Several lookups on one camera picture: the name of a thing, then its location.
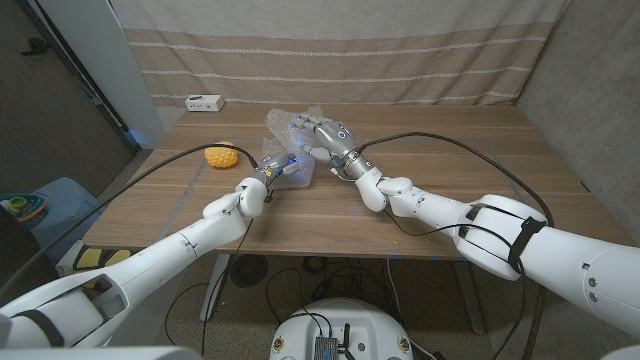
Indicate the grey table leg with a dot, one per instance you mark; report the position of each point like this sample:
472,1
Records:
470,300

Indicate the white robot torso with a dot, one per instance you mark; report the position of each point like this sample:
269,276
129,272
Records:
365,325

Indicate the white table leg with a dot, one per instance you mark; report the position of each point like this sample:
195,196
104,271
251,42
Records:
215,290

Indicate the colourful toy bowl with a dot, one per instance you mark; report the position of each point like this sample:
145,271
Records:
20,206

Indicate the white base with yellow pads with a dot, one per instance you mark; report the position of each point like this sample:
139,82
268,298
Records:
90,257

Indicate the white power strip box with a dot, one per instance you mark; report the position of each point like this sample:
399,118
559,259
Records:
204,103

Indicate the person's dark trouser leg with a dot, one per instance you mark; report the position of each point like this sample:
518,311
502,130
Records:
17,245

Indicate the blue plastic bin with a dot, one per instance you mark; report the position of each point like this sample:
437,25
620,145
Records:
65,200

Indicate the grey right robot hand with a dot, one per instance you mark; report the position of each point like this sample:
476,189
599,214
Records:
337,140

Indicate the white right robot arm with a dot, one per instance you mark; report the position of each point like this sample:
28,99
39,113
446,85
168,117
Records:
550,250

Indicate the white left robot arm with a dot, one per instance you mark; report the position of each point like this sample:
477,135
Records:
175,250

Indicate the clear bubble wrap sheet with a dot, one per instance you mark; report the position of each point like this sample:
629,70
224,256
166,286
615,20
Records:
280,127

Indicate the beige striped curtain backdrop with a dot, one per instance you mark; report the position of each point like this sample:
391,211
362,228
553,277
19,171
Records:
325,60

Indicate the round black floor fan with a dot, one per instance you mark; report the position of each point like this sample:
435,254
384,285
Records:
252,272

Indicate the grey electronics module on torso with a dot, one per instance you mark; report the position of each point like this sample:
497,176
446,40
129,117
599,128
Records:
325,348

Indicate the yellow bumpy sponge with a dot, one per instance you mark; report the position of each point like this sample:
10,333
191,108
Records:
221,156

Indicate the white door frame pillar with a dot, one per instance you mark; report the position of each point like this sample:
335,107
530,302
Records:
110,75

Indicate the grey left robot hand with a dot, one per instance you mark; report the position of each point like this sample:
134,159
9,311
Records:
275,165

